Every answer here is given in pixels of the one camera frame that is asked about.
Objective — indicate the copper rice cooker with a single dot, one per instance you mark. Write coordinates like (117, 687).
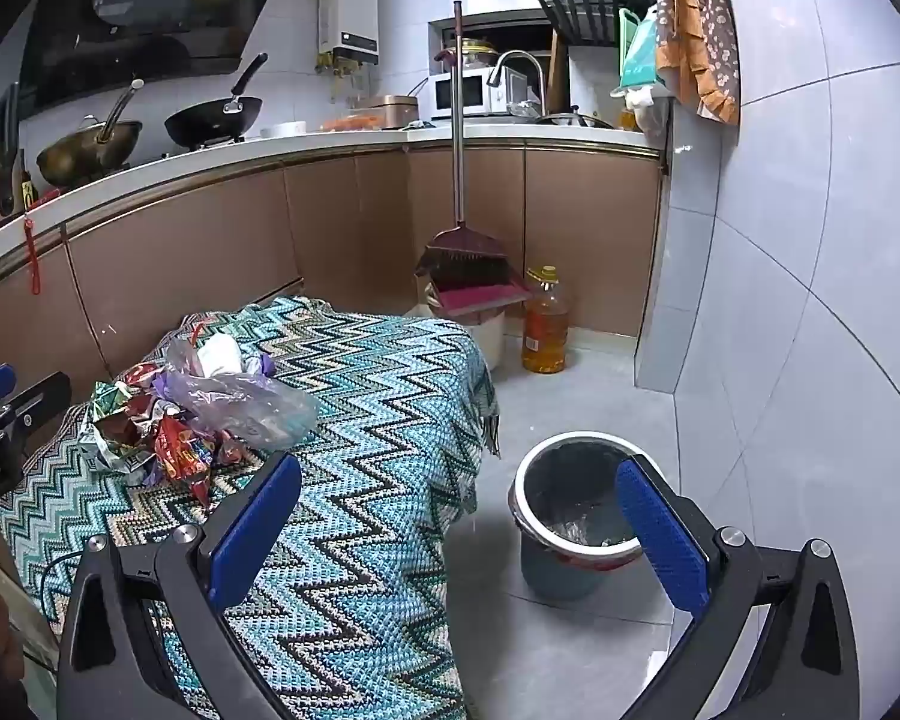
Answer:
(390, 111)

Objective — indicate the bottle with yellow label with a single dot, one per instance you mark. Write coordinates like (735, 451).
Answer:
(25, 191)

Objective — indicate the black storage rack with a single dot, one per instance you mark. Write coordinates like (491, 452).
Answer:
(592, 11)

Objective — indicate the white plastic bag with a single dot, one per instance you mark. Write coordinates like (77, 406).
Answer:
(651, 112)

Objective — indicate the grey bin with white rim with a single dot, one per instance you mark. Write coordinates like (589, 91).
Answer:
(562, 574)

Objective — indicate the pink dustpan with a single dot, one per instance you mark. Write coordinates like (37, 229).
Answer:
(480, 298)

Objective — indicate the steel kitchen faucet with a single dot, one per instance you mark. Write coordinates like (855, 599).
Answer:
(521, 56)

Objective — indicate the silver green wrapper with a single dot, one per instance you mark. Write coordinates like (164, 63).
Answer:
(109, 424)

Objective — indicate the black frying pan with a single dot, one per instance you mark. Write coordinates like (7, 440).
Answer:
(206, 124)

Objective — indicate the white water heater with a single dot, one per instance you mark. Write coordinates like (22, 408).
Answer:
(349, 11)

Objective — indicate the cooking oil bottle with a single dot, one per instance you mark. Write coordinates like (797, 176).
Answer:
(546, 330)

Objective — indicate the white bowl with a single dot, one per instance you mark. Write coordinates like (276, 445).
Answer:
(283, 130)

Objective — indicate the glass pot lid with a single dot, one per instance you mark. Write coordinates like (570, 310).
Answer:
(574, 120)

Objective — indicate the red snack wrapper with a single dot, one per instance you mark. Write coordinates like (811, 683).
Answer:
(184, 457)

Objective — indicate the wooden cutting board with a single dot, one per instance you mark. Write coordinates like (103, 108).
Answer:
(558, 75)

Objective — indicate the white tissue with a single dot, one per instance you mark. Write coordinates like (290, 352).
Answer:
(217, 354)

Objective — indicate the teal zigzag blanket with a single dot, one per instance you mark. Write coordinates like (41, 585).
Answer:
(375, 427)

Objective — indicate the orange food packet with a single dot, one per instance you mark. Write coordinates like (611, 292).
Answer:
(349, 122)

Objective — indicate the brass wok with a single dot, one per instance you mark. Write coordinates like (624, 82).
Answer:
(82, 154)

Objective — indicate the brown kitchen counter cabinet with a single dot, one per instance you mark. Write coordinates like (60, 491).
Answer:
(345, 217)

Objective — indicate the orange floral cloth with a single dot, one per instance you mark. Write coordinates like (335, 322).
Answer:
(701, 30)

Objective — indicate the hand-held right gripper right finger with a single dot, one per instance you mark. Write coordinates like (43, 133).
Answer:
(660, 532)

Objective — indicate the green plastic bag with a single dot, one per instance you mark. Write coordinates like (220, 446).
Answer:
(639, 52)

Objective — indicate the red tassel ornament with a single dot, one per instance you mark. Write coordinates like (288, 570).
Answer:
(33, 255)

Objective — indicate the white lidded bucket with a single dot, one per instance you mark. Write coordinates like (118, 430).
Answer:
(487, 334)

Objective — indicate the broom with dustpan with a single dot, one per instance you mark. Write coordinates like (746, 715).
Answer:
(460, 127)

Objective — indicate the white microwave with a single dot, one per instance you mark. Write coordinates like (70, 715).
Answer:
(476, 94)

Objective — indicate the pile of snack wrappers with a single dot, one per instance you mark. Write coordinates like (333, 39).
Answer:
(255, 409)

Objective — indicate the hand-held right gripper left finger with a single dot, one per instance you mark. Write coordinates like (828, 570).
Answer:
(259, 525)

